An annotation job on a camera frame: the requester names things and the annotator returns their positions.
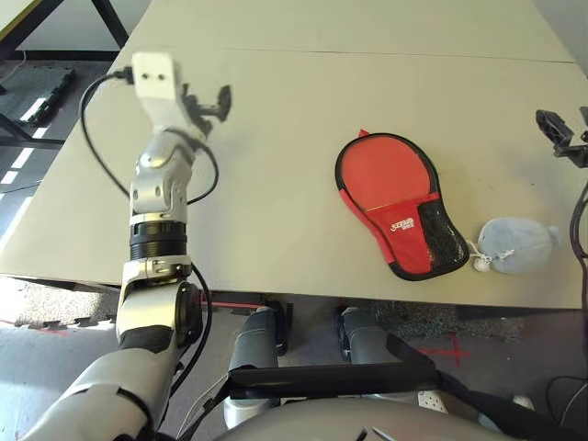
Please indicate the dark grey shaggy mat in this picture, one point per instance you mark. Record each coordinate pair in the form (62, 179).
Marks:
(413, 317)

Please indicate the black foam floor tile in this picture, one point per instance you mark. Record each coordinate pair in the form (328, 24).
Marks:
(37, 92)

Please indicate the black metal table frame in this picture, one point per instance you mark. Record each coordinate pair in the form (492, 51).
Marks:
(110, 23)

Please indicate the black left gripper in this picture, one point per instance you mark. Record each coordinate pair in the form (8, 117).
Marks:
(202, 117)

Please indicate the grey robot right leg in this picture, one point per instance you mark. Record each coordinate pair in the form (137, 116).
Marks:
(363, 335)

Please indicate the grey robot leg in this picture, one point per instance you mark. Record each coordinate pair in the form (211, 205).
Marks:
(363, 335)
(255, 340)

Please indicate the white perforated shoe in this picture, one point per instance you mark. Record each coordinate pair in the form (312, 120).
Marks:
(434, 402)

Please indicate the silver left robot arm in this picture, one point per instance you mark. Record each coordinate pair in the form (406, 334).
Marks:
(156, 193)

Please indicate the black waist support bar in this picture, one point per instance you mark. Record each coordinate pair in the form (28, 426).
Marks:
(321, 379)

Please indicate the red ping-pong paddle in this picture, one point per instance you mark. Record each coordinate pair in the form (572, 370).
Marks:
(386, 170)

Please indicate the grey plush zipper charm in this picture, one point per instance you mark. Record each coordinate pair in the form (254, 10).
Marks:
(514, 243)

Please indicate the white speckled foam mat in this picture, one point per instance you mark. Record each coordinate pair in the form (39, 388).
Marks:
(46, 303)

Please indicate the silver robot torso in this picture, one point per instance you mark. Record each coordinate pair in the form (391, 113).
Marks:
(367, 422)

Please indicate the red black paddle case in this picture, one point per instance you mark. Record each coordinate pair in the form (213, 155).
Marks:
(404, 248)

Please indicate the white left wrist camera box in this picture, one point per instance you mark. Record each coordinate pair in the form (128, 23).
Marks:
(154, 78)

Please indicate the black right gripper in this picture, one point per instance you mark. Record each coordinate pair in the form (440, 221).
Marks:
(574, 151)

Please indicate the grey robot left leg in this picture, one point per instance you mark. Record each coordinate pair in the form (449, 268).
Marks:
(255, 340)

